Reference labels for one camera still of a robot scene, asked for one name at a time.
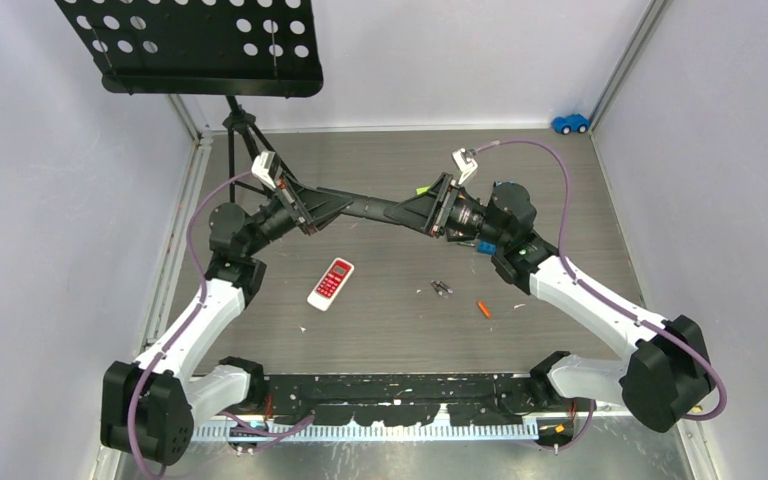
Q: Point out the red and white remote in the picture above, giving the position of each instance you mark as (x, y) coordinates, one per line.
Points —
(330, 284)

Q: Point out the blue toy car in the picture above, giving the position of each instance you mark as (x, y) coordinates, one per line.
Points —
(573, 123)

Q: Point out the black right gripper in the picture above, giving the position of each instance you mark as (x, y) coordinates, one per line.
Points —
(419, 210)

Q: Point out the black tripod music stand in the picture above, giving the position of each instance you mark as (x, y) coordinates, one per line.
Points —
(219, 48)

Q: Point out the black remote control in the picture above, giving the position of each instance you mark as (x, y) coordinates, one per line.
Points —
(373, 209)

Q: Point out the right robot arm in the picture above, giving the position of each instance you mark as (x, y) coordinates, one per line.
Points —
(661, 373)

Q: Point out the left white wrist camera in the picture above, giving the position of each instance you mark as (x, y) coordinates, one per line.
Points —
(264, 169)

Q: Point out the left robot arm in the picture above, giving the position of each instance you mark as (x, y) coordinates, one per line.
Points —
(152, 406)

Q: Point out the blue flat brick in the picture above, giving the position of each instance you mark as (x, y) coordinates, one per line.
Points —
(486, 248)

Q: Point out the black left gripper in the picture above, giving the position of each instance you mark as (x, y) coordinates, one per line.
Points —
(313, 207)

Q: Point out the dark battery left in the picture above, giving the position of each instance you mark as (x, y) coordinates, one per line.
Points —
(437, 288)

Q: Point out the orange battery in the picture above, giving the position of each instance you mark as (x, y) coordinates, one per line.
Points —
(484, 310)

